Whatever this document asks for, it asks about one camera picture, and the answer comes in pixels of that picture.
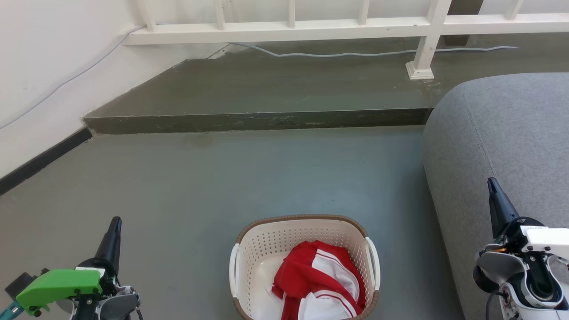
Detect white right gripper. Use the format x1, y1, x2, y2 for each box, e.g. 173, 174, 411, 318
487, 177, 569, 262

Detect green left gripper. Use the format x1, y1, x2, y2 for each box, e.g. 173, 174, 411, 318
16, 216, 122, 312

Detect cream perforated plastic laundry basket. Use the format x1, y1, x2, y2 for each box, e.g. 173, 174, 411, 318
229, 215, 381, 320

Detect grey fabric sofa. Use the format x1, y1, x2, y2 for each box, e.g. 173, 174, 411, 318
422, 72, 569, 320

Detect black baseboard strip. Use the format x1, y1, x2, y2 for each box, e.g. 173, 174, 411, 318
0, 127, 93, 196

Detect red and white garment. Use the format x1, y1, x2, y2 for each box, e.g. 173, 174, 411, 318
271, 240, 368, 320

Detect white wooden railing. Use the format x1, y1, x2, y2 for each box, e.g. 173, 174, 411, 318
122, 0, 569, 80

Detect thin white cable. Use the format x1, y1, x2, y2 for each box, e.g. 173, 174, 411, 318
0, 24, 520, 130

